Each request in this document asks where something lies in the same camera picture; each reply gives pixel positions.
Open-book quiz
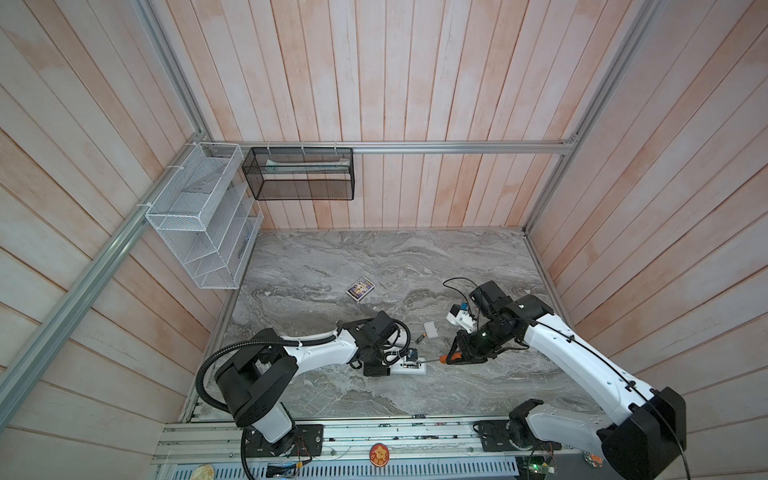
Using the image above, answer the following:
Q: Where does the black mesh basket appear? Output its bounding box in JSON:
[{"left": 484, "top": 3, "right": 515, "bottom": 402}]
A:
[{"left": 241, "top": 146, "right": 356, "bottom": 201}]

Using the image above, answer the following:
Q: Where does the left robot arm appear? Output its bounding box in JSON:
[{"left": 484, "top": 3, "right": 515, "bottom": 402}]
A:
[{"left": 195, "top": 312, "right": 411, "bottom": 458}]

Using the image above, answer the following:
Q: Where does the round patterned badge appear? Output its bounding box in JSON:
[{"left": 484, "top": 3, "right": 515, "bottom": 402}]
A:
[{"left": 584, "top": 452, "right": 604, "bottom": 469}]

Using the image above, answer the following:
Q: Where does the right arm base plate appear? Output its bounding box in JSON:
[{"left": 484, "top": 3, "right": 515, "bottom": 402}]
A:
[{"left": 473, "top": 420, "right": 562, "bottom": 452}]

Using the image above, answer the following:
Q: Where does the white wire mesh shelf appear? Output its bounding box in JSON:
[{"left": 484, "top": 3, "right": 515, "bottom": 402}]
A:
[{"left": 146, "top": 142, "right": 263, "bottom": 290}]

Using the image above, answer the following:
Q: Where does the red round sticker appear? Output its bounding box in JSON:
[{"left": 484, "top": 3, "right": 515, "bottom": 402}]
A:
[{"left": 369, "top": 443, "right": 390, "bottom": 468}]

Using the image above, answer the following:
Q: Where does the orange black screwdriver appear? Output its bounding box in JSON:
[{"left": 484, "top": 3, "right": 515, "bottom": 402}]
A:
[{"left": 418, "top": 353, "right": 464, "bottom": 365}]

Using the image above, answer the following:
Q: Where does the white remote with label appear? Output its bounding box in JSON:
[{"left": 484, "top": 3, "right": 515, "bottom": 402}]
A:
[{"left": 390, "top": 359, "right": 426, "bottom": 375}]

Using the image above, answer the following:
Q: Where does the black corrugated cable hose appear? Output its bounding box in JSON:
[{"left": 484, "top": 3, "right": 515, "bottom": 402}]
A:
[{"left": 194, "top": 334, "right": 337, "bottom": 480}]

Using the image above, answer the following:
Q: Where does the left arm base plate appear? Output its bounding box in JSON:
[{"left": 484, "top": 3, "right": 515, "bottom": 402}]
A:
[{"left": 240, "top": 423, "right": 324, "bottom": 458}]

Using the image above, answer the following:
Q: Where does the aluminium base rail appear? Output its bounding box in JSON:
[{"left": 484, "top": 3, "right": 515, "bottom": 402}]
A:
[{"left": 149, "top": 413, "right": 652, "bottom": 466}]

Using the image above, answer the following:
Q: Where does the white battery cover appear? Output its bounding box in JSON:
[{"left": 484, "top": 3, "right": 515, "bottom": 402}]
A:
[{"left": 423, "top": 321, "right": 439, "bottom": 338}]

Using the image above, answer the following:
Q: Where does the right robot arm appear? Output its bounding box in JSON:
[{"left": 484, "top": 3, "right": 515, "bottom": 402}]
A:
[{"left": 441, "top": 281, "right": 687, "bottom": 479}]

